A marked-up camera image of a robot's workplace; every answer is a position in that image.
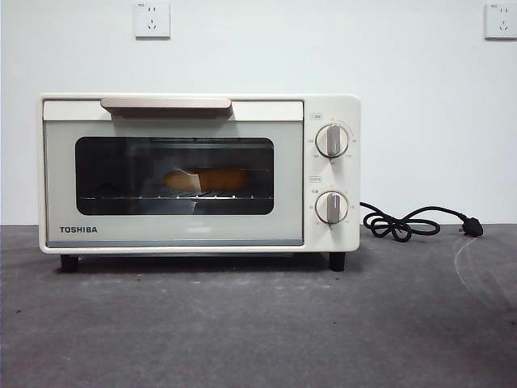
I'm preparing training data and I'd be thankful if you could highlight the white wall socket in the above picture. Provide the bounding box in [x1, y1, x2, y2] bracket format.
[134, 0, 171, 40]
[484, 0, 517, 41]

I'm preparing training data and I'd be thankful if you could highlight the yellow corn cob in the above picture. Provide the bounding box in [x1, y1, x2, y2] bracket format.
[163, 167, 251, 193]

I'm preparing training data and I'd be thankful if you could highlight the metal wire oven rack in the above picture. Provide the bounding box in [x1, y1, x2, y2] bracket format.
[76, 194, 275, 202]

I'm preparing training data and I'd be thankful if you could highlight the cream Toshiba toaster oven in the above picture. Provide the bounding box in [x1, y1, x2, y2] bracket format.
[38, 92, 362, 273]

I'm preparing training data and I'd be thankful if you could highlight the cream temperature knob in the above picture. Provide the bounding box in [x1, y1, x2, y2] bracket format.
[315, 123, 350, 159]

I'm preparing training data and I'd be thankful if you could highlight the cream timer knob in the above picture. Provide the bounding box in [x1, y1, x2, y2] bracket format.
[315, 191, 349, 226]

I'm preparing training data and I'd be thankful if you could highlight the black power cable with plug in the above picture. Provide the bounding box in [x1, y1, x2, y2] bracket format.
[359, 200, 485, 243]

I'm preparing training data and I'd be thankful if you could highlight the glass oven door with handle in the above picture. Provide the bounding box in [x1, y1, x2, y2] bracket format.
[42, 95, 305, 247]

